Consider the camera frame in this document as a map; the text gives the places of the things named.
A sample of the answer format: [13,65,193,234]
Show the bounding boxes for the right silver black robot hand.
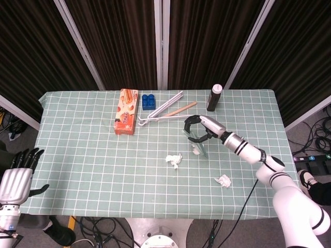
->
[183,114,228,144]

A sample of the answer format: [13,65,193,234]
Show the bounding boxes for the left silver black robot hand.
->
[0,147,50,205]

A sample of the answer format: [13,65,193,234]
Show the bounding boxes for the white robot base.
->
[125,218,193,248]

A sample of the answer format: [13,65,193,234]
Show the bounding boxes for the green hand brush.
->
[182,128,209,159]

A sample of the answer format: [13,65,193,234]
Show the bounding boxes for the white and black sneaker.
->
[297,169,320,197]

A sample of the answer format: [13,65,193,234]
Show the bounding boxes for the yellow floor tape strip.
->
[63,215,76,248]

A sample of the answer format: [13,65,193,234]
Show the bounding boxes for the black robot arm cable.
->
[226,177,260,248]

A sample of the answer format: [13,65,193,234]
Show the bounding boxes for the wooden stick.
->
[162,101,198,118]

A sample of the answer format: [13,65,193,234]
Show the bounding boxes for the green checked tablecloth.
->
[19,88,302,221]

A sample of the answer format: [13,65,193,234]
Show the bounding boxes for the black shoe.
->
[43,215,77,247]

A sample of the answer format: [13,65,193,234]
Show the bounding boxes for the blue building block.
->
[141,94,158,112]

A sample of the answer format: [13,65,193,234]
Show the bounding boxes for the white rod with hooks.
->
[138,114,195,128]

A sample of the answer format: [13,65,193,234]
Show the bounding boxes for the dark bottle with white cap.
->
[206,84,223,113]

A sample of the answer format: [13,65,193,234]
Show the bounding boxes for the black floor cable bundle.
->
[72,216,136,248]
[201,219,223,248]
[0,105,27,142]
[287,104,331,156]

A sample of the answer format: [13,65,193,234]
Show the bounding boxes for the orange snack box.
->
[113,88,139,136]

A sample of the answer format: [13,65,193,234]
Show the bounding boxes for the black trouser leg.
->
[308,180,331,207]

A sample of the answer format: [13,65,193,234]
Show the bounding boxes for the white plastic tube bundle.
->
[147,91,185,118]

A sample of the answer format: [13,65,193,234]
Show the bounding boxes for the dark partition panel white frame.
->
[224,0,331,132]
[53,0,162,91]
[161,0,275,91]
[0,0,106,130]

